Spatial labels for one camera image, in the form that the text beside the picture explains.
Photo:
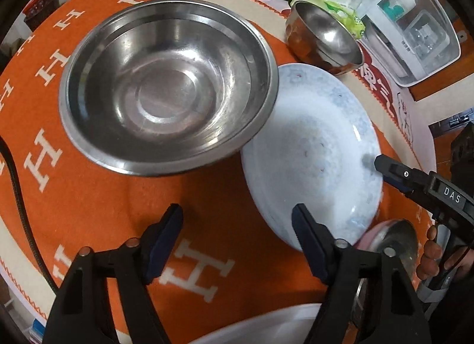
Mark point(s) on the person's right hand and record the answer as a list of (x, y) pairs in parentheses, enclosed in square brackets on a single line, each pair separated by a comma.
[(429, 251)]

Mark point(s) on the green tissue pack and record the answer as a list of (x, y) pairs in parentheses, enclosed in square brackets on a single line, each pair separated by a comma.
[(333, 3)]

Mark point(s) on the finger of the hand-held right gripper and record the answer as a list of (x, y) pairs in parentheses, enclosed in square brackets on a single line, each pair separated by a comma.
[(394, 170), (396, 183)]

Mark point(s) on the white plastic storage box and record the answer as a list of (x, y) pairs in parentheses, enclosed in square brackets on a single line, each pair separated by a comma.
[(414, 29)]

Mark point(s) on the small stainless steel bowl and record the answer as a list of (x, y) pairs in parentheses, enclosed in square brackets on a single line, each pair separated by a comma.
[(326, 34)]

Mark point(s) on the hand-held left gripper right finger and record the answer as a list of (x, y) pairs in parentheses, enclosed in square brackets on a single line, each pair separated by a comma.
[(305, 233)]

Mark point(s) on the orange patterned blanket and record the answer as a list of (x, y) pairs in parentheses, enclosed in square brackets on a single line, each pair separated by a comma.
[(92, 210)]

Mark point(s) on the medium stainless steel bowl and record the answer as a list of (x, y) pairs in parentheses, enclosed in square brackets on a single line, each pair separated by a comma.
[(392, 242)]

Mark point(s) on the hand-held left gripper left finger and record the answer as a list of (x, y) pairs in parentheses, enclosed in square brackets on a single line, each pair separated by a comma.
[(168, 231)]

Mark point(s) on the large wide-rimmed steel bowl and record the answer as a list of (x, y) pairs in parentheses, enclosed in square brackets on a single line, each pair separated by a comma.
[(168, 86)]

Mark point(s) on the white floral plate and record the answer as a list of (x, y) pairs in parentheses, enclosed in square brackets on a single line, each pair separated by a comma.
[(314, 155)]

